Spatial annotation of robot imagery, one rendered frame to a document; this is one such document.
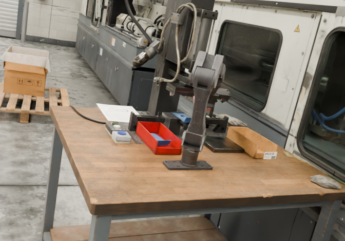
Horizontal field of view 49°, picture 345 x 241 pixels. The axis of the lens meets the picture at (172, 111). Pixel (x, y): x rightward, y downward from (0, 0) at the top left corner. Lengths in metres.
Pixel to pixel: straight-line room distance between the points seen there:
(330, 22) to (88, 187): 1.37
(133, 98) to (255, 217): 3.01
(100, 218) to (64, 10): 9.88
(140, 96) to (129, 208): 3.89
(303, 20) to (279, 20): 0.22
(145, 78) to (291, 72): 3.03
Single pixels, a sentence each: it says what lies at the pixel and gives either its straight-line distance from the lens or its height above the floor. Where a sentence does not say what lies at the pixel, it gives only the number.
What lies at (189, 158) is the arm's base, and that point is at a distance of 1.49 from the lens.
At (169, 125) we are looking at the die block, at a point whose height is 0.95.
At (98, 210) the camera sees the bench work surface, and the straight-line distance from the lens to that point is 1.19.
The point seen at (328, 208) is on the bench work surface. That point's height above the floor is 0.80.
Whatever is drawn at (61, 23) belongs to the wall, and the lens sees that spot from 10.94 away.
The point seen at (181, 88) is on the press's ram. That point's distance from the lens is 1.81.
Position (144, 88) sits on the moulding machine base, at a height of 0.44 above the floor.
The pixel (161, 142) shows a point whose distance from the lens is 1.68.
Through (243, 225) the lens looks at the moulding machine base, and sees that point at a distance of 2.54.
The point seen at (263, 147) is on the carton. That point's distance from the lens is 1.94.
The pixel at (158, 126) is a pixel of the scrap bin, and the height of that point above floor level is 0.94.
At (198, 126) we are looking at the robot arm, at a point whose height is 1.08.
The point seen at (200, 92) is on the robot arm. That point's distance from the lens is 1.39.
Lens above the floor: 1.48
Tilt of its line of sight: 15 degrees down
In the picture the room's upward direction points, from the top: 11 degrees clockwise
